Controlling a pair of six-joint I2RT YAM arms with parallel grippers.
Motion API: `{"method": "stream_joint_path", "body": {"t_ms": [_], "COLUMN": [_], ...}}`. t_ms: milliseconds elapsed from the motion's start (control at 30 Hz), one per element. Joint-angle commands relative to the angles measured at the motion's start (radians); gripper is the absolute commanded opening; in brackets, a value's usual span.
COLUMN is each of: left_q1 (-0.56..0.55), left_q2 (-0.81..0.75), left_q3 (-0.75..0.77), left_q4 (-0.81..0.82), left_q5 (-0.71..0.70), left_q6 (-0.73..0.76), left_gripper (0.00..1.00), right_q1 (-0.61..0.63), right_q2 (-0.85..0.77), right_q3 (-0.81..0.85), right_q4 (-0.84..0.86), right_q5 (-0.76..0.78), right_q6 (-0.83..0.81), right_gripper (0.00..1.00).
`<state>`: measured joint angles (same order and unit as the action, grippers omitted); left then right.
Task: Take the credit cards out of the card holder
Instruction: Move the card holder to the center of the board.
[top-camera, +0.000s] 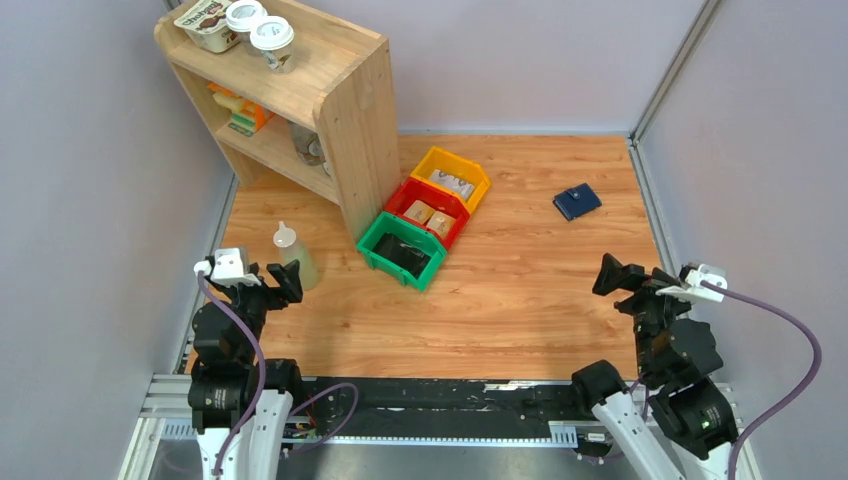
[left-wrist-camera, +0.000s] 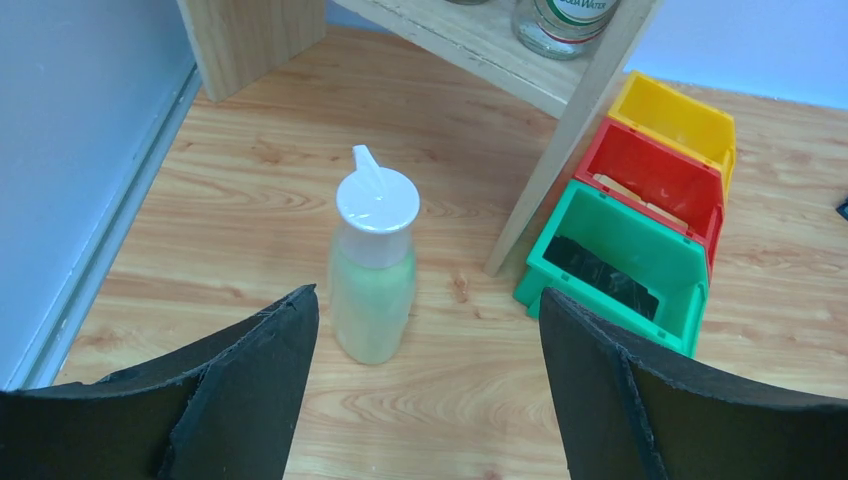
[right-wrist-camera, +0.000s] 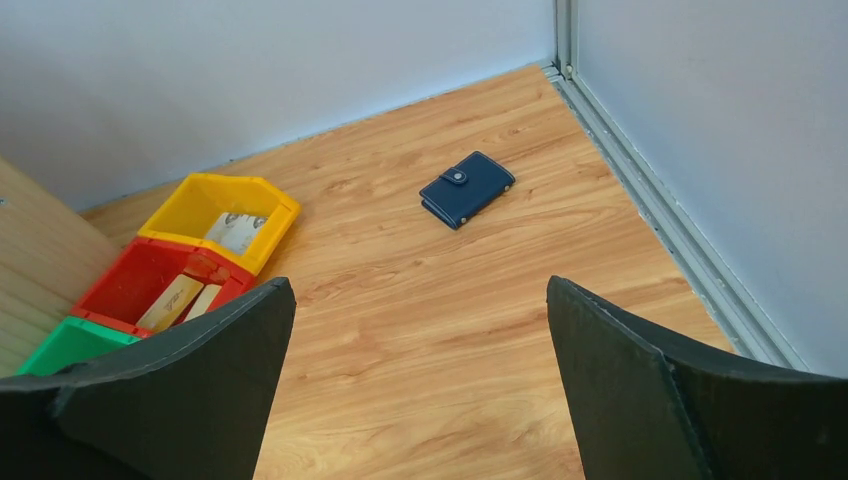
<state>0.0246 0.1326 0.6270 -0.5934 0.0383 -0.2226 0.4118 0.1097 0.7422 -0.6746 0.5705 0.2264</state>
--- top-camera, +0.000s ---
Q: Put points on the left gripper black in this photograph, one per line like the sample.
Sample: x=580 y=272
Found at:
x=287 y=277

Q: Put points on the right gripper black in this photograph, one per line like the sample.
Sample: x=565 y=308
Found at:
x=629 y=276

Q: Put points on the navy blue card holder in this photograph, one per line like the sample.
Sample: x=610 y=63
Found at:
x=576 y=201

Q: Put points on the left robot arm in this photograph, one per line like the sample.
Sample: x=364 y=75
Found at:
x=240 y=399

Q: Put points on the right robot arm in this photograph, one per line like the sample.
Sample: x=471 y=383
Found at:
x=675 y=357

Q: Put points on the clear squeeze bottle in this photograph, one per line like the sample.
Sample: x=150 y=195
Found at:
x=291 y=248

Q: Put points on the green plastic bin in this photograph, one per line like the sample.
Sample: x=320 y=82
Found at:
x=427 y=242

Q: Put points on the black bag in green bin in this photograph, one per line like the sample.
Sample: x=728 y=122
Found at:
x=404 y=255

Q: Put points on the glass jar on shelf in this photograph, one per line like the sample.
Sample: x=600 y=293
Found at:
x=307 y=144

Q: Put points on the brown packet left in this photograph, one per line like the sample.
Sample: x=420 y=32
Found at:
x=419 y=212

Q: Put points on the brown packet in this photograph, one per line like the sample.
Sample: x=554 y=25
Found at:
x=440 y=223
x=419 y=212

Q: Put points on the red plastic bin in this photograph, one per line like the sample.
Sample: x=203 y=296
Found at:
x=412 y=190

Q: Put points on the wooden shelf unit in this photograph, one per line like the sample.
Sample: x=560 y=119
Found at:
x=341 y=88

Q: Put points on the brown packet right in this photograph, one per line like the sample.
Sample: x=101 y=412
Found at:
x=440 y=223

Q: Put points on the orange snack package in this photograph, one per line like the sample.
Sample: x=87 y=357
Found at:
x=246 y=117

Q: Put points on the white sachet in yellow bin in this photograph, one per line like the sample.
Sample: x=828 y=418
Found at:
x=462 y=188

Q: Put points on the yellow plastic bin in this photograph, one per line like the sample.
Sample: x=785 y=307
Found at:
x=439 y=158

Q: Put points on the white lidded paper cup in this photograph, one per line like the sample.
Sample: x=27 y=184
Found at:
x=241 y=16

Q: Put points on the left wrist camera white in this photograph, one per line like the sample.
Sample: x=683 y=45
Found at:
x=227 y=267

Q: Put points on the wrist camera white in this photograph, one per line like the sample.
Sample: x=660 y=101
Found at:
x=227 y=267
x=695 y=282

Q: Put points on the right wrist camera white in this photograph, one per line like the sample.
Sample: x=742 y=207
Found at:
x=695 y=282

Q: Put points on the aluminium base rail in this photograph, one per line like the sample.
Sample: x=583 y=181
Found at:
x=397 y=412

